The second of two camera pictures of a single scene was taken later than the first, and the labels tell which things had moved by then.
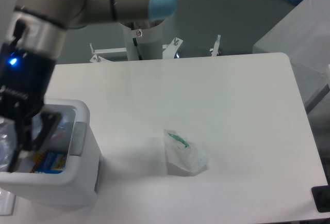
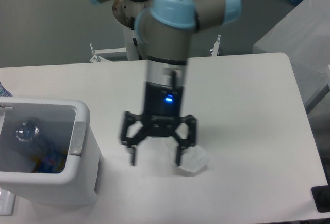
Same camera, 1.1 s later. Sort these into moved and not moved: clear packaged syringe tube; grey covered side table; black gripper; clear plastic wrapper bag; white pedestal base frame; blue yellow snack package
Moved: black gripper; clear packaged syringe tube
Not moved: blue yellow snack package; grey covered side table; white pedestal base frame; clear plastic wrapper bag
